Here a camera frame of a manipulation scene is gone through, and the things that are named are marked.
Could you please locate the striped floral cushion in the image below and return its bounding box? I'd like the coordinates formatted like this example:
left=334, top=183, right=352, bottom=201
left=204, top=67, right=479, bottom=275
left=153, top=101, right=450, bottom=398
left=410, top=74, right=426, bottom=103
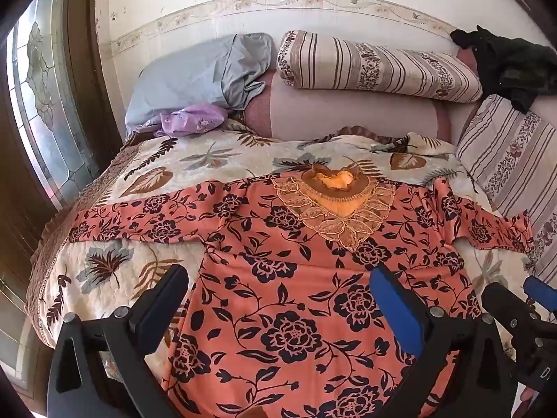
left=455, top=94, right=557, bottom=290

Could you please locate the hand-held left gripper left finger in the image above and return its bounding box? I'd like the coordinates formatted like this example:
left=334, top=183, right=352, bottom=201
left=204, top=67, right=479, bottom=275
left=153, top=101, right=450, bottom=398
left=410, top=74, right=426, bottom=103
left=47, top=264, right=190, bottom=418

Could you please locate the striped floral bolster pillow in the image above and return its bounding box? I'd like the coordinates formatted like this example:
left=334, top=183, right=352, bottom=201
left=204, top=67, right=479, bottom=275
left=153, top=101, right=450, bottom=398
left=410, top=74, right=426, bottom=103
left=277, top=30, right=484, bottom=104

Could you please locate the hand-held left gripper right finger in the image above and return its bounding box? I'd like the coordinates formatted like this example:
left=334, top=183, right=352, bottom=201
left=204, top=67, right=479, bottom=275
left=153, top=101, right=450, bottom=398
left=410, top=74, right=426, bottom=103
left=369, top=264, right=518, bottom=418

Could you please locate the cream leaf-print blanket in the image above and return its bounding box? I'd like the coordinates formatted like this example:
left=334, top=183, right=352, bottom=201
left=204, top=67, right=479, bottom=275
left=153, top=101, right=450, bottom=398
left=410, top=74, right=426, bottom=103
left=24, top=126, right=542, bottom=360

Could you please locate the purple floral cloth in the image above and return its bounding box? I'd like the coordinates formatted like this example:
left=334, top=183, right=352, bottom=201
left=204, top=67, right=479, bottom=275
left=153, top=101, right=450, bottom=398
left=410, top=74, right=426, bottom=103
left=143, top=104, right=228, bottom=138

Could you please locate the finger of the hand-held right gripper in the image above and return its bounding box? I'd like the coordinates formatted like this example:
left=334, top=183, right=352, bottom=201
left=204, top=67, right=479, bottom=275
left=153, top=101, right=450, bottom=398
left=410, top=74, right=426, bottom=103
left=522, top=276, right=557, bottom=315
left=481, top=282, right=538, bottom=346

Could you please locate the grey-blue pillow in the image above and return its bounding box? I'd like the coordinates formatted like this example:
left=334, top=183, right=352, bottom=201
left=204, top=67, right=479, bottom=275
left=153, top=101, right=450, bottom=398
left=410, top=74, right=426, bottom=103
left=125, top=32, right=274, bottom=140

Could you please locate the orange floral garment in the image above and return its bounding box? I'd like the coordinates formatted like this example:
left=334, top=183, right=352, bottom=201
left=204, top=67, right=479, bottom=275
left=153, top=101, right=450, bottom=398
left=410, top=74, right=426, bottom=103
left=67, top=170, right=535, bottom=418

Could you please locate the dark green garment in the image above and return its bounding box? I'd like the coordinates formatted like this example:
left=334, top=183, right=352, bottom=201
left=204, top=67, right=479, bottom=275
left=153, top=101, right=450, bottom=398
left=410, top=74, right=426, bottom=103
left=450, top=25, right=557, bottom=114

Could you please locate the pink padded headboard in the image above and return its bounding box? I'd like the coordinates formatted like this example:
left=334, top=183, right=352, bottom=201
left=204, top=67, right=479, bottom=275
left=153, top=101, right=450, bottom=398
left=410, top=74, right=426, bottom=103
left=244, top=48, right=557, bottom=145

